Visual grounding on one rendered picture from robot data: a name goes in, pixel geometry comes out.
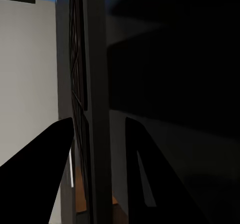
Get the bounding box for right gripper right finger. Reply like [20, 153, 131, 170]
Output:
[125, 118, 210, 224]

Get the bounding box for keyboard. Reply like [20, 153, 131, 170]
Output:
[68, 0, 113, 224]

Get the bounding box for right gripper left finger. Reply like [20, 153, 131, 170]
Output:
[0, 117, 75, 224]

